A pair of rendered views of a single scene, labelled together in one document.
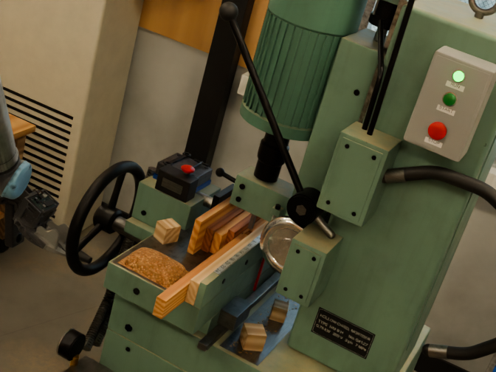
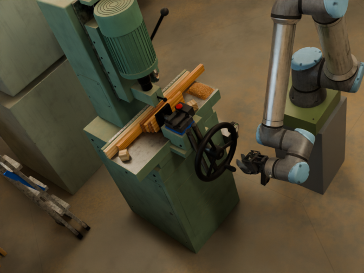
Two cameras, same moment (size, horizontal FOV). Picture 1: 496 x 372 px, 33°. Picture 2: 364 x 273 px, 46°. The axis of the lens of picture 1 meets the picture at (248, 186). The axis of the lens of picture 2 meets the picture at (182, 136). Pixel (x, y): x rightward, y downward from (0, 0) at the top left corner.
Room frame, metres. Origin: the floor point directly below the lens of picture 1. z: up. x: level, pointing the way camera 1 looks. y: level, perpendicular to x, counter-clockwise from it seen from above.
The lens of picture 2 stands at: (2.84, 0.94, 2.28)
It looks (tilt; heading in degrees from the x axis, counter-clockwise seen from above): 45 degrees down; 215
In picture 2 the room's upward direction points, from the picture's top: 20 degrees counter-clockwise
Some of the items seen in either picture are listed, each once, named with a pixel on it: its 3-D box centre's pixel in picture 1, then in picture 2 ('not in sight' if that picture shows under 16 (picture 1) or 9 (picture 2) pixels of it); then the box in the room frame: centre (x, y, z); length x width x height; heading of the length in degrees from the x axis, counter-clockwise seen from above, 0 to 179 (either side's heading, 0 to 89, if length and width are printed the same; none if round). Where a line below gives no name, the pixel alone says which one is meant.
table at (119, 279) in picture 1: (204, 235); (172, 129); (1.66, 0.06, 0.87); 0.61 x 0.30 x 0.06; 160
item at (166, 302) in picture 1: (237, 247); (163, 105); (1.56, -0.01, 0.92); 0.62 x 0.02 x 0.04; 160
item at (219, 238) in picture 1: (236, 229); (159, 115); (1.63, 0.00, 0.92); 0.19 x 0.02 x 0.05; 160
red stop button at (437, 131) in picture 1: (437, 131); not in sight; (1.32, -0.27, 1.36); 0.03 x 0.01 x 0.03; 70
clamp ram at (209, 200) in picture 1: (209, 202); (169, 118); (1.66, 0.07, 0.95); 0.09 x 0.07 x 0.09; 160
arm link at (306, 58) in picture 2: not in sight; (308, 68); (1.13, 0.59, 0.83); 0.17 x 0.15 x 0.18; 79
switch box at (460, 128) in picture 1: (451, 103); not in sight; (1.36, -0.28, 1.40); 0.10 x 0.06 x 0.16; 70
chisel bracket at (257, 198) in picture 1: (267, 200); (147, 93); (1.59, -0.05, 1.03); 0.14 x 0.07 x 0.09; 70
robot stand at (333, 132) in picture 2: not in sight; (310, 140); (1.13, 0.58, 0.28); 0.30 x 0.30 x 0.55; 73
